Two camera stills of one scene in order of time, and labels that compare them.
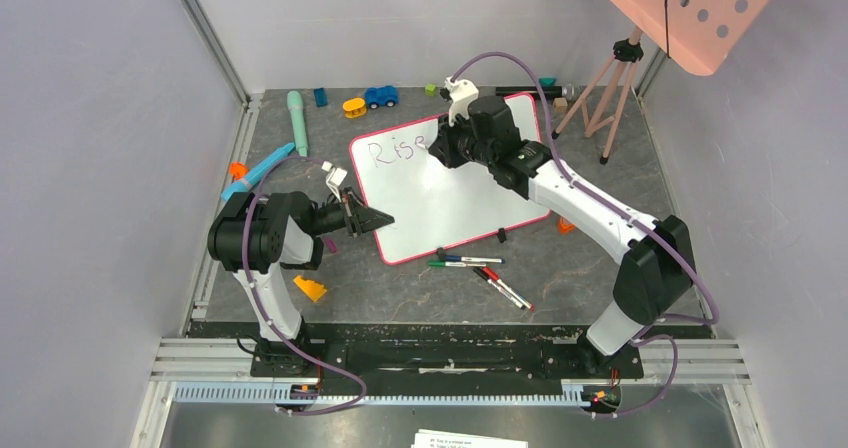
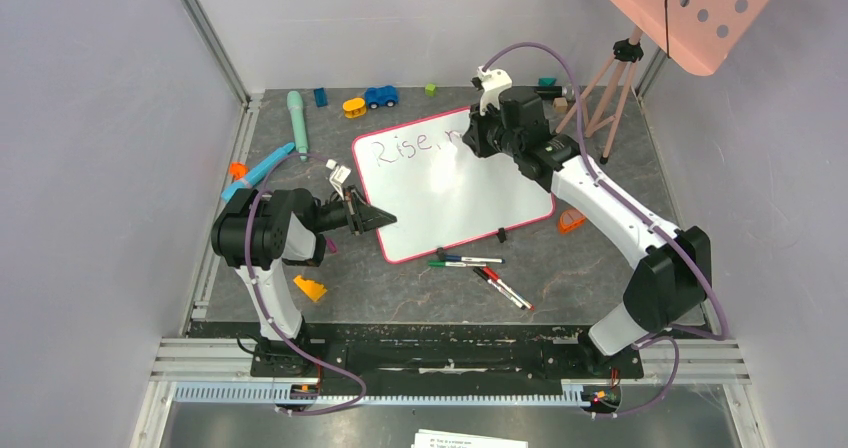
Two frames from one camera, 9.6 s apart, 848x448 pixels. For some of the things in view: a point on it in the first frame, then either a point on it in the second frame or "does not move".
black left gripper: [357, 217] does not move
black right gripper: [444, 147] to [479, 132]
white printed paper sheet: [426, 438] does not move
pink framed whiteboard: [435, 207] does not move
